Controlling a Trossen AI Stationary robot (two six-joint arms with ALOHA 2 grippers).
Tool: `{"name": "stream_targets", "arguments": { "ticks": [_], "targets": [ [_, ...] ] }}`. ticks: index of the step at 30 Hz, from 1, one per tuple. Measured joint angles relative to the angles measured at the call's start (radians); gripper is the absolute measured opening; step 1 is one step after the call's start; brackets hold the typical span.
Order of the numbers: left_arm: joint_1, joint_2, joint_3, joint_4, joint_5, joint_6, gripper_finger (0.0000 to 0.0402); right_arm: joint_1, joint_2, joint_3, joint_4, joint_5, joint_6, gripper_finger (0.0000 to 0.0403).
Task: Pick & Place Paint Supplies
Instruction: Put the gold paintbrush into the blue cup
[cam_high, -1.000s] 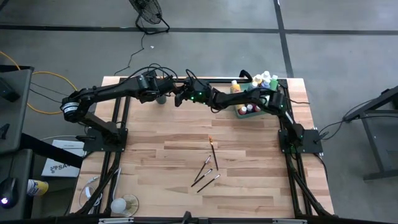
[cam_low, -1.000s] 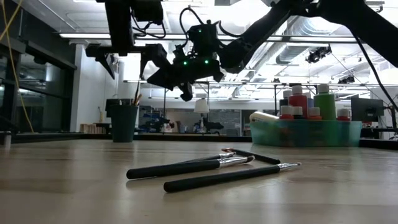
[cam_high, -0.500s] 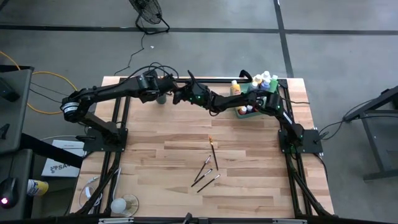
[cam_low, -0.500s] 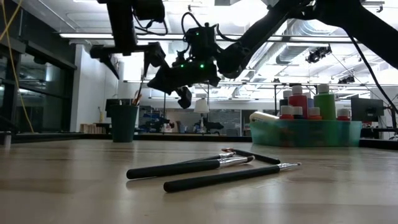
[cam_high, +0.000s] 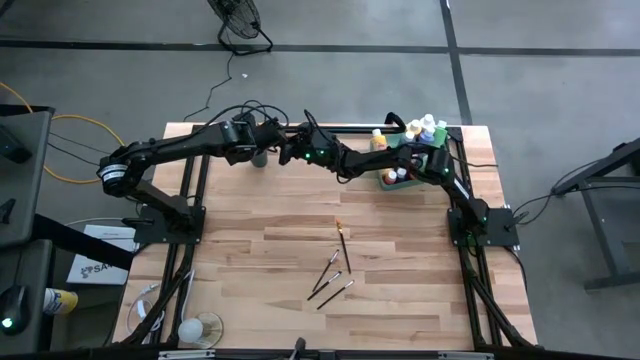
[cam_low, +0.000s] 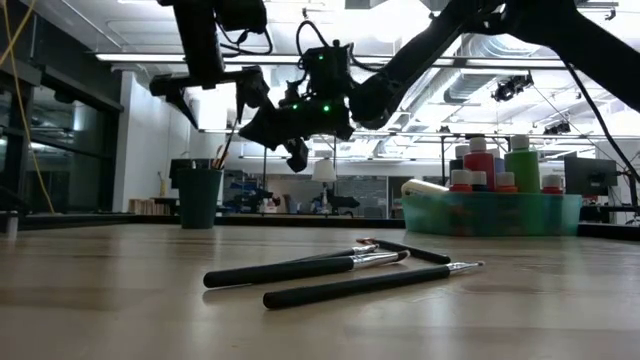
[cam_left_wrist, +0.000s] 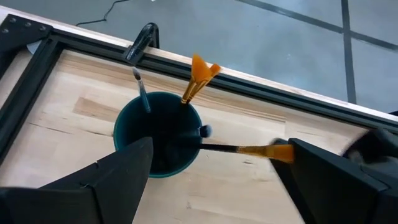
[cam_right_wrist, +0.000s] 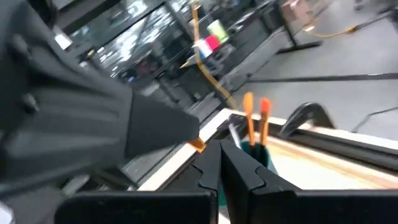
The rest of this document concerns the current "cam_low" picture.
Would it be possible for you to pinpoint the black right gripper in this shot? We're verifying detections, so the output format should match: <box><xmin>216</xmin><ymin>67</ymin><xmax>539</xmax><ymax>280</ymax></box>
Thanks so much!
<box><xmin>238</xmin><ymin>94</ymin><xmax>357</xmax><ymax>174</ymax></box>

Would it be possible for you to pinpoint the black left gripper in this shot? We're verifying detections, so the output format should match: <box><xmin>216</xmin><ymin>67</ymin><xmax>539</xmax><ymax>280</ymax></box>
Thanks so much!
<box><xmin>149</xmin><ymin>0</ymin><xmax>272</xmax><ymax>130</ymax></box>

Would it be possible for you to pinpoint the yellow paint bottle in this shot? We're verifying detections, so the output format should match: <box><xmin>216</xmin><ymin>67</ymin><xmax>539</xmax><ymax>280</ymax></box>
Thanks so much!
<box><xmin>400</xmin><ymin>178</ymin><xmax>450</xmax><ymax>198</ymax></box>

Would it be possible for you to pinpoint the dark green paint bottle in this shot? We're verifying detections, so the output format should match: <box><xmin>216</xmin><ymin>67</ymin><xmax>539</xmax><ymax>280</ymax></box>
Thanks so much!
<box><xmin>448</xmin><ymin>144</ymin><xmax>471</xmax><ymax>174</ymax></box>

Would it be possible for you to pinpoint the pink paint bottle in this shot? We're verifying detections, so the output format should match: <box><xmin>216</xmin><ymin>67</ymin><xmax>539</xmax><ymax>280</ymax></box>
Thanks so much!
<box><xmin>462</xmin><ymin>136</ymin><xmax>497</xmax><ymax>193</ymax></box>

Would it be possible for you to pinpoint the small orange black striped bottle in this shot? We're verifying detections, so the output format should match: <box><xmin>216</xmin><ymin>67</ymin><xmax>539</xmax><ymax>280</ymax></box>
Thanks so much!
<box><xmin>494</xmin><ymin>172</ymin><xmax>519</xmax><ymax>195</ymax></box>

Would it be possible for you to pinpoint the white lampshade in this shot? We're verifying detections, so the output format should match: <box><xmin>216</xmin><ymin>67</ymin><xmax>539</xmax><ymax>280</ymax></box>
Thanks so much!
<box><xmin>311</xmin><ymin>157</ymin><xmax>338</xmax><ymax>184</ymax></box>

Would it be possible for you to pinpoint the black background box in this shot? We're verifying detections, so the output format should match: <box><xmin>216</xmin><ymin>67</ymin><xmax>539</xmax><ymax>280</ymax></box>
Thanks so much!
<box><xmin>168</xmin><ymin>157</ymin><xmax>221</xmax><ymax>189</ymax></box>

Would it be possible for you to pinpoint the dark green cup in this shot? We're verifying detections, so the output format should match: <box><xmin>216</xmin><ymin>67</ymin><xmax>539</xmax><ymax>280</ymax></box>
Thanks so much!
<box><xmin>174</xmin><ymin>167</ymin><xmax>224</xmax><ymax>230</ymax></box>

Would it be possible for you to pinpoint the wooden crate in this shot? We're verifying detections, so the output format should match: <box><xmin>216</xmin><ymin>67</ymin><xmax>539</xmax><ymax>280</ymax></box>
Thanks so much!
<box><xmin>127</xmin><ymin>197</ymin><xmax>167</xmax><ymax>217</ymax></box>

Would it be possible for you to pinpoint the dark glass partition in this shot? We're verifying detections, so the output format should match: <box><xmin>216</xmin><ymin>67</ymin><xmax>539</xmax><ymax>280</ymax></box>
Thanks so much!
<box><xmin>0</xmin><ymin>0</ymin><xmax>125</xmax><ymax>216</ymax></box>

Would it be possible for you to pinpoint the teal plastic bin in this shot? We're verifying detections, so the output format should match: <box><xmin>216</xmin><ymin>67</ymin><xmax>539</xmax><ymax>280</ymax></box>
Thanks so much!
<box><xmin>400</xmin><ymin>192</ymin><xmax>585</xmax><ymax>238</ymax></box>

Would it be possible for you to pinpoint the black computer monitor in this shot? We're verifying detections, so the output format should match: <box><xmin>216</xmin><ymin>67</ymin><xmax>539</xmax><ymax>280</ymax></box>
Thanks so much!
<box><xmin>563</xmin><ymin>155</ymin><xmax>619</xmax><ymax>198</ymax></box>

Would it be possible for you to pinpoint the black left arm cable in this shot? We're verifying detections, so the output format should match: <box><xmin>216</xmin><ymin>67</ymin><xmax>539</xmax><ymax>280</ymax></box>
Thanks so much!
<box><xmin>217</xmin><ymin>19</ymin><xmax>274</xmax><ymax>57</ymax></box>

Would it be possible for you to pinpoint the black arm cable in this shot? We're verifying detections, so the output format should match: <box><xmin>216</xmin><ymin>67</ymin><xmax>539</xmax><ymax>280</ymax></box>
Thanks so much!
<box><xmin>563</xmin><ymin>59</ymin><xmax>640</xmax><ymax>184</ymax></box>
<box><xmin>217</xmin><ymin>19</ymin><xmax>274</xmax><ymax>57</ymax></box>

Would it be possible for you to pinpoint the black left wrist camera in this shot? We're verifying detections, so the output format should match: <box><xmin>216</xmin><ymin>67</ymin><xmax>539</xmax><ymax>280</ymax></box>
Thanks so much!
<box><xmin>214</xmin><ymin>0</ymin><xmax>269</xmax><ymax>35</ymax></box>

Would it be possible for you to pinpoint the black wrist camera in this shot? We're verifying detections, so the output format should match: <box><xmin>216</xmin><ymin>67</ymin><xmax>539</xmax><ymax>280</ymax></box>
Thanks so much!
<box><xmin>214</xmin><ymin>0</ymin><xmax>269</xmax><ymax>35</ymax></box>
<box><xmin>299</xmin><ymin>39</ymin><xmax>354</xmax><ymax>99</ymax></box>

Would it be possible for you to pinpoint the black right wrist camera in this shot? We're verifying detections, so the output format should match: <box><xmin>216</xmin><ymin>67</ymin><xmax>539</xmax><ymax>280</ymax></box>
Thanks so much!
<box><xmin>299</xmin><ymin>39</ymin><xmax>354</xmax><ymax>99</ymax></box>

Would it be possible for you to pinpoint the yellow extension cable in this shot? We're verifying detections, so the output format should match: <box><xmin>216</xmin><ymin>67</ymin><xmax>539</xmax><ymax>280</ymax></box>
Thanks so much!
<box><xmin>0</xmin><ymin>0</ymin><xmax>57</xmax><ymax>215</ymax></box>

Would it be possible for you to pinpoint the black ceiling camera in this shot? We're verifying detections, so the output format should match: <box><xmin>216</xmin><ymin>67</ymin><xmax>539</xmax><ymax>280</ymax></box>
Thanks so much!
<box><xmin>490</xmin><ymin>73</ymin><xmax>535</xmax><ymax>104</ymax></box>

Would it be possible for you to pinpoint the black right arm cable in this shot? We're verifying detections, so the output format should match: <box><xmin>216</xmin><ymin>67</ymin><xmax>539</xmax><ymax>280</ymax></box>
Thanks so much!
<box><xmin>563</xmin><ymin>59</ymin><xmax>640</xmax><ymax>184</ymax></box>

